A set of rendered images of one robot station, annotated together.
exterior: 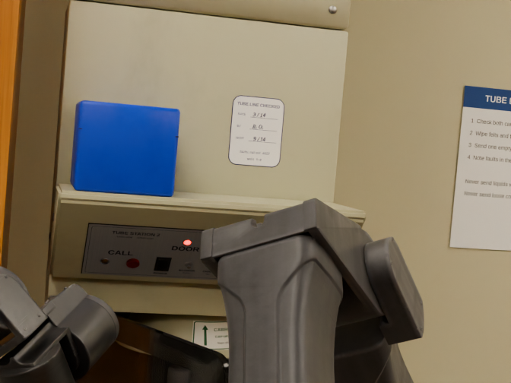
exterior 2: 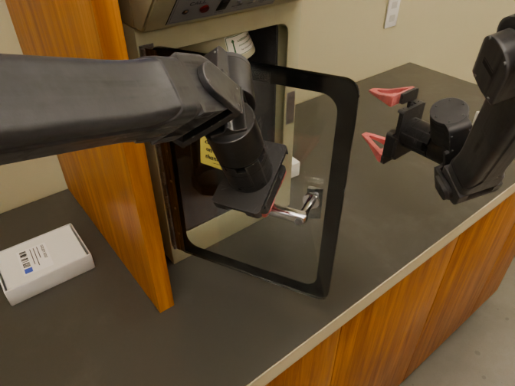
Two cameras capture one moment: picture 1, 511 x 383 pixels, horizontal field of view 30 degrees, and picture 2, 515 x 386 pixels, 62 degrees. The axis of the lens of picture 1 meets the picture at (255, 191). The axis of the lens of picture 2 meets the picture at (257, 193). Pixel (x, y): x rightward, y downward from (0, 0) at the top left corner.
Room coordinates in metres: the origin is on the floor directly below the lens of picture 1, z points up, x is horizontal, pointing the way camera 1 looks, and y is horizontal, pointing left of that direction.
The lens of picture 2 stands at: (0.42, 0.32, 1.59)
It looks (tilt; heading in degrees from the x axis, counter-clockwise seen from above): 37 degrees down; 335
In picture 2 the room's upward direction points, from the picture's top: straight up
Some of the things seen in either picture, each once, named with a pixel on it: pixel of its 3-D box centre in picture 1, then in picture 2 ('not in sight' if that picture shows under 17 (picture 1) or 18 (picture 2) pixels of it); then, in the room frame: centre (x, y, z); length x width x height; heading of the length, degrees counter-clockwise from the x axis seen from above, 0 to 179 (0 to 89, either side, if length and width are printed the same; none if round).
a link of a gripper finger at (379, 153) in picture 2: not in sight; (382, 136); (0.98, -0.22, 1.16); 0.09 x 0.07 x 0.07; 14
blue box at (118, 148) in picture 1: (123, 147); not in sight; (1.00, 0.14, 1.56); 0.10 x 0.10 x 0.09; 14
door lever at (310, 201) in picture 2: not in sight; (282, 204); (0.84, 0.08, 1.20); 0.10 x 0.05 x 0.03; 40
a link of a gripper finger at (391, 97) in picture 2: not in sight; (389, 104); (0.98, -0.22, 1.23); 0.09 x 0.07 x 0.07; 14
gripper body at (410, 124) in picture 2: not in sight; (418, 135); (0.91, -0.23, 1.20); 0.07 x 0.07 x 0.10; 14
